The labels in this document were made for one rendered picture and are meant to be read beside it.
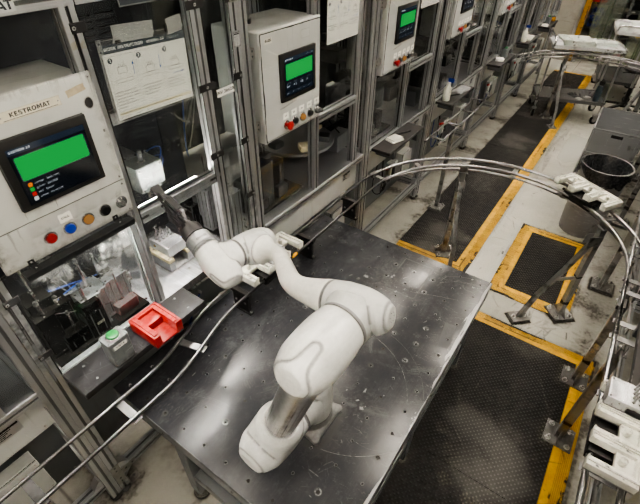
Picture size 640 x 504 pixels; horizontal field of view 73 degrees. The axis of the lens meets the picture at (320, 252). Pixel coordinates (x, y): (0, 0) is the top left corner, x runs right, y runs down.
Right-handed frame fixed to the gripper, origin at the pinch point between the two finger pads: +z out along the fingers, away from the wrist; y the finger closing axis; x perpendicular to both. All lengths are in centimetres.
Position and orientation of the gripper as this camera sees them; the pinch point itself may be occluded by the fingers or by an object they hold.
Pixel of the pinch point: (160, 194)
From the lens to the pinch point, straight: 157.9
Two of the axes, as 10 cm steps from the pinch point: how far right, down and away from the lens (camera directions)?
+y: 2.7, -4.8, -8.3
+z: -6.6, -7.2, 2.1
